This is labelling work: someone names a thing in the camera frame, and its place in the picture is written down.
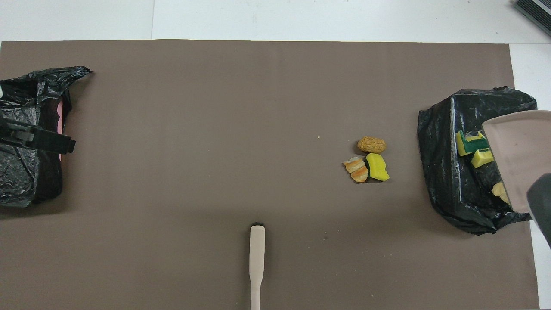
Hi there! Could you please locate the black trash bag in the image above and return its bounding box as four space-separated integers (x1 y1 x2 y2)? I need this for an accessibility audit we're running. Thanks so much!
417 86 546 236
0 66 92 208

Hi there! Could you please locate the golden brown bread roll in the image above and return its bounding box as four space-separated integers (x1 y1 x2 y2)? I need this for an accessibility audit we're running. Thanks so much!
357 136 387 155

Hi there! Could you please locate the beige brush with black bristles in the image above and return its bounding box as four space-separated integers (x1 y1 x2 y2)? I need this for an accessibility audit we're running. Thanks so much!
249 223 266 310

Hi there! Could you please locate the dark grey ribbed object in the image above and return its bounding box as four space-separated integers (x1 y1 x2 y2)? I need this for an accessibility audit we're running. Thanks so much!
514 0 551 37

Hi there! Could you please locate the orange striped bread piece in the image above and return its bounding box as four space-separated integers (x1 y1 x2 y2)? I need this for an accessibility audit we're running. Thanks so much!
343 157 369 183

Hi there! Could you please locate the pale yellow bread chunk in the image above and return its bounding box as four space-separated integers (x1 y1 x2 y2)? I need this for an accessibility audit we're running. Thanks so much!
492 181 511 205

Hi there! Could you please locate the notched yellow green sponge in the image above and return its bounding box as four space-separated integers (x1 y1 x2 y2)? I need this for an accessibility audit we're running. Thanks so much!
455 130 491 157

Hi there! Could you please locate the brown table mat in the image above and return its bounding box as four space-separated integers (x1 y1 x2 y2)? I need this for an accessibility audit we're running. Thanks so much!
0 40 540 310

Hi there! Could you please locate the small yellow sponge piece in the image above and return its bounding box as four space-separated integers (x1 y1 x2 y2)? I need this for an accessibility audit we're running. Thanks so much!
471 148 495 169

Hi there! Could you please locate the wavy yellow sponge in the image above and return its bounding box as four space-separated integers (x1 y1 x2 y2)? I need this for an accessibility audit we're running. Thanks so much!
366 153 390 182

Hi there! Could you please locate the beige plastic dustpan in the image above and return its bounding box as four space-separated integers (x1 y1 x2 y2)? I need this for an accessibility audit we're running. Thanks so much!
481 110 551 214

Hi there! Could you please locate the pink plastic bin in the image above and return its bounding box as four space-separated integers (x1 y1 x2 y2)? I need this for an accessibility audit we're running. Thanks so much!
55 100 65 161

